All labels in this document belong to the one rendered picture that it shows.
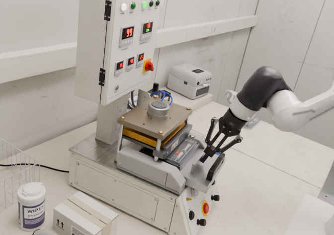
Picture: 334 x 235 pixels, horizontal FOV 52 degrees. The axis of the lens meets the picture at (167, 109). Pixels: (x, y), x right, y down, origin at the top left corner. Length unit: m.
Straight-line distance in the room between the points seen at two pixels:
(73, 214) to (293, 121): 0.75
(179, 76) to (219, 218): 1.14
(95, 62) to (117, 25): 0.14
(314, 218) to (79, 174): 0.97
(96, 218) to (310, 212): 0.90
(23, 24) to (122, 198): 0.77
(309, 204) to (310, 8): 2.24
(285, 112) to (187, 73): 1.28
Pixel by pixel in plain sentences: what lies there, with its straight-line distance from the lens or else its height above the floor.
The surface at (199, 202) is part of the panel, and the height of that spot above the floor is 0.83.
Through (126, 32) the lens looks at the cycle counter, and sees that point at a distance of 1.15.
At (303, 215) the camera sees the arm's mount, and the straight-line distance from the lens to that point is 1.58.
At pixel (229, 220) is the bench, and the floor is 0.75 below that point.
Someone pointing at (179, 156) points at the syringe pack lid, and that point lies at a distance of 1.24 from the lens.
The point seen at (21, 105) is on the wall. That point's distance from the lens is 1.58.
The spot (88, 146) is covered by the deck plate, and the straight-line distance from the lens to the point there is 1.36.
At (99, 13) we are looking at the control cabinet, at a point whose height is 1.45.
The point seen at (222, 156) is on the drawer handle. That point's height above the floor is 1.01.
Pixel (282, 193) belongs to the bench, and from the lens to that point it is 1.69.
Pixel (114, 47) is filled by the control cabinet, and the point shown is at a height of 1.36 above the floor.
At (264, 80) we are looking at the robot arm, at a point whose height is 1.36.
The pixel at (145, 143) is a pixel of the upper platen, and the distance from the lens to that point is 1.22.
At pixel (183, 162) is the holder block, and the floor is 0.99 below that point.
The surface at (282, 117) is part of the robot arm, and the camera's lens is 1.05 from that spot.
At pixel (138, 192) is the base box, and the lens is 1.25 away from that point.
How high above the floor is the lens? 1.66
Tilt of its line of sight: 25 degrees down
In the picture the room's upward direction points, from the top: 10 degrees clockwise
